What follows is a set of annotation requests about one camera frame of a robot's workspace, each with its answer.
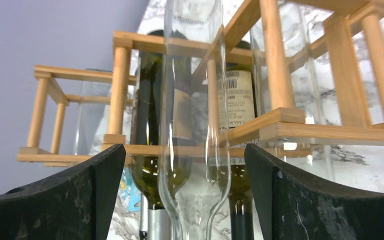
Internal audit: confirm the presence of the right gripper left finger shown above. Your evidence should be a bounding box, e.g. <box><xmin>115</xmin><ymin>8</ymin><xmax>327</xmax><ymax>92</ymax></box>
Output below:
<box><xmin>0</xmin><ymin>144</ymin><xmax>126</xmax><ymax>240</ymax></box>

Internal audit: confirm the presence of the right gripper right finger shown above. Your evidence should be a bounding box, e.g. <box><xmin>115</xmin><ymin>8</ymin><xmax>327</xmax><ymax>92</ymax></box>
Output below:
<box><xmin>244</xmin><ymin>144</ymin><xmax>384</xmax><ymax>240</ymax></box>

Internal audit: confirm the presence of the clear tall glass bottle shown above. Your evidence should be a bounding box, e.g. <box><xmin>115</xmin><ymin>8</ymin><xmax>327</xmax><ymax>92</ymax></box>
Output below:
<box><xmin>73</xmin><ymin>82</ymin><xmax>111</xmax><ymax>155</ymax></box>

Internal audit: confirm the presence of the dark wine bottle black neck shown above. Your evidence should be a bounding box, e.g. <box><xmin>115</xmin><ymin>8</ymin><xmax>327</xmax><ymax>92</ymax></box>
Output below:
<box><xmin>216</xmin><ymin>39</ymin><xmax>257</xmax><ymax>240</ymax></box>

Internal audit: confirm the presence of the green wine bottle silver neck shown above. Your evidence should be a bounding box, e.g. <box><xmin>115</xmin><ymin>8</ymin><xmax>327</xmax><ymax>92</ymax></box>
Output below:
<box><xmin>129</xmin><ymin>29</ymin><xmax>193</xmax><ymax>240</ymax></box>

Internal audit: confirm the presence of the wooden wine rack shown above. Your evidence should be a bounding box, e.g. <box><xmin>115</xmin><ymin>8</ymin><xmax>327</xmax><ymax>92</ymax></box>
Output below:
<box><xmin>16</xmin><ymin>0</ymin><xmax>384</xmax><ymax>167</ymax></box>

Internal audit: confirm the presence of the blue white sticker disc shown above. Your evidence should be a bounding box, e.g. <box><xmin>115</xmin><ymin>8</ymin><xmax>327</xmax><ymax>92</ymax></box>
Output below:
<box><xmin>118</xmin><ymin>166</ymin><xmax>141</xmax><ymax>213</ymax></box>

